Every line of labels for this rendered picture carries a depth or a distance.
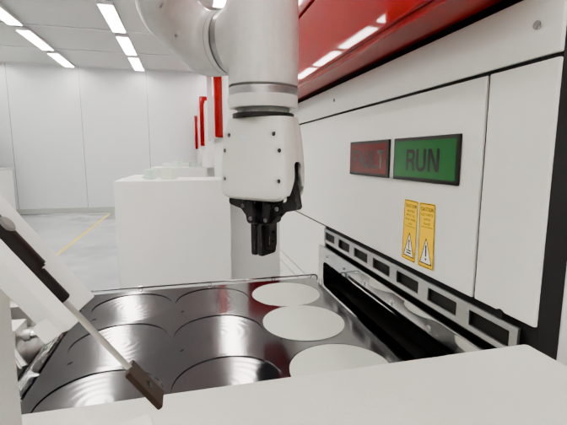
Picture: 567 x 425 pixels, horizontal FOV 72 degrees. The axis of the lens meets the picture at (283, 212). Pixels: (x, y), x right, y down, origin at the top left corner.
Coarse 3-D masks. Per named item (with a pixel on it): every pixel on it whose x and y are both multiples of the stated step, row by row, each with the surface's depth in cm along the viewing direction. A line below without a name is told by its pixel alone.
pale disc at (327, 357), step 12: (312, 348) 42; (324, 348) 42; (336, 348) 42; (348, 348) 42; (360, 348) 42; (300, 360) 40; (312, 360) 40; (324, 360) 40; (336, 360) 40; (348, 360) 40; (360, 360) 40; (372, 360) 40; (384, 360) 40; (300, 372) 37; (312, 372) 37; (324, 372) 37
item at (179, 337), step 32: (192, 288) 61; (224, 288) 61; (320, 288) 61; (96, 320) 49; (128, 320) 49; (160, 320) 49; (192, 320) 49; (224, 320) 49; (256, 320) 49; (352, 320) 49; (64, 352) 41; (96, 352) 41; (128, 352) 41; (160, 352) 41; (192, 352) 41; (224, 352) 41; (256, 352) 41; (288, 352) 41; (384, 352) 41; (64, 384) 35; (96, 384) 36; (128, 384) 36; (160, 384) 36; (192, 384) 36; (224, 384) 36
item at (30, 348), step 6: (30, 342) 49; (36, 342) 50; (42, 342) 52; (24, 348) 47; (30, 348) 49; (36, 348) 50; (24, 354) 47; (30, 354) 49; (30, 360) 48; (18, 372) 45
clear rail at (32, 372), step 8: (80, 312) 52; (48, 344) 42; (56, 344) 43; (40, 352) 40; (48, 352) 41; (40, 360) 39; (48, 360) 40; (32, 368) 38; (40, 368) 38; (24, 376) 36; (32, 376) 36; (24, 384) 35; (32, 384) 36; (24, 392) 34
